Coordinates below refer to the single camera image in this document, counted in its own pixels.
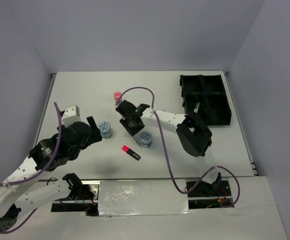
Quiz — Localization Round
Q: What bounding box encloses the yellow green pen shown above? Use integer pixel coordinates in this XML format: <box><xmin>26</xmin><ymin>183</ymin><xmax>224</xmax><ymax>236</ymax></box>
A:
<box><xmin>193</xmin><ymin>102</ymin><xmax>200</xmax><ymax>113</ymax></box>

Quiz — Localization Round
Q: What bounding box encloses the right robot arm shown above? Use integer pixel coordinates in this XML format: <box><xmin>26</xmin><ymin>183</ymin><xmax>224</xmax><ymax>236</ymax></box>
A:
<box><xmin>115</xmin><ymin>100</ymin><xmax>222</xmax><ymax>196</ymax></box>

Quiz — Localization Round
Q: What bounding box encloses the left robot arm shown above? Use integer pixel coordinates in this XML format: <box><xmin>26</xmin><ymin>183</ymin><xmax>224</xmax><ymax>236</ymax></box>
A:
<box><xmin>0</xmin><ymin>116</ymin><xmax>102</xmax><ymax>235</ymax></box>

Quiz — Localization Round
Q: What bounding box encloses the left blue glitter jar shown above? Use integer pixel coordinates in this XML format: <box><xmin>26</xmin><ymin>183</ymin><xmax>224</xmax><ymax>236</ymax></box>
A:
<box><xmin>98</xmin><ymin>121</ymin><xmax>113</xmax><ymax>139</ymax></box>

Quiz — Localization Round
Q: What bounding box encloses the blue glitter jar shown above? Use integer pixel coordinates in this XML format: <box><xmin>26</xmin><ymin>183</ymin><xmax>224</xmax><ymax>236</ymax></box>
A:
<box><xmin>98</xmin><ymin>121</ymin><xmax>113</xmax><ymax>139</ymax></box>
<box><xmin>139</xmin><ymin>131</ymin><xmax>153</xmax><ymax>148</ymax></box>

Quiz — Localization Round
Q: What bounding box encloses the right blue glitter jar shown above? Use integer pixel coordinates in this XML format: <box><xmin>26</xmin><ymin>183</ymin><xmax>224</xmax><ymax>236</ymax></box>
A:
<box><xmin>139</xmin><ymin>131</ymin><xmax>153</xmax><ymax>148</ymax></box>

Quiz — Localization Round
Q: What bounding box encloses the blue clear pen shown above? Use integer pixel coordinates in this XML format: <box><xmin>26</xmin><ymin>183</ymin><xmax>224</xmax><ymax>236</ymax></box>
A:
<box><xmin>132</xmin><ymin>136</ymin><xmax>143</xmax><ymax>150</ymax></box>

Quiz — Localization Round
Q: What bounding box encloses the pink highlighter marker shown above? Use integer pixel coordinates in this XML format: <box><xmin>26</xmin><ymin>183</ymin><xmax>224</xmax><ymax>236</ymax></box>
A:
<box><xmin>122</xmin><ymin>145</ymin><xmax>141</xmax><ymax>161</ymax></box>

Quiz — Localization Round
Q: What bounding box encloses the pink glitter bottle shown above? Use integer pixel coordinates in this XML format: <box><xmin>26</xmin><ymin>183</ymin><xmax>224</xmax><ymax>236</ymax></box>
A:
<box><xmin>113</xmin><ymin>91</ymin><xmax>122</xmax><ymax>108</ymax></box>

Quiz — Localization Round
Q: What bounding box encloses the silver foil tape strip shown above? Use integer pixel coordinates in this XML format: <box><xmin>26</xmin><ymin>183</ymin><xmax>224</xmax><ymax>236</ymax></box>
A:
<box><xmin>98</xmin><ymin>180</ymin><xmax>191</xmax><ymax>217</ymax></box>

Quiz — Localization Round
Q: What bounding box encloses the black divided organizer tray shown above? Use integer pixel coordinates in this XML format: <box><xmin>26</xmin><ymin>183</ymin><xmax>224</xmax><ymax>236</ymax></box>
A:
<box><xmin>179</xmin><ymin>74</ymin><xmax>232</xmax><ymax>127</ymax></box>

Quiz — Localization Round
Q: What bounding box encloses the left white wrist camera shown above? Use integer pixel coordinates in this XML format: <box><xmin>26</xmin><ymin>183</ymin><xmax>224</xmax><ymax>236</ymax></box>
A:
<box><xmin>61</xmin><ymin>104</ymin><xmax>82</xmax><ymax>128</ymax></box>

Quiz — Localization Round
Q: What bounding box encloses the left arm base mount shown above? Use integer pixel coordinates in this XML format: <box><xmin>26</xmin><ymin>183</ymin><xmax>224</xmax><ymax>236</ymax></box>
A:
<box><xmin>51</xmin><ymin>173</ymin><xmax>99</xmax><ymax>217</ymax></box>

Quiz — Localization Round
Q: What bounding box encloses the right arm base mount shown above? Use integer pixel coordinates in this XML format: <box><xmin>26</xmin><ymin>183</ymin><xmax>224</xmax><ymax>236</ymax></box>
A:
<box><xmin>187</xmin><ymin>180</ymin><xmax>233</xmax><ymax>210</ymax></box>

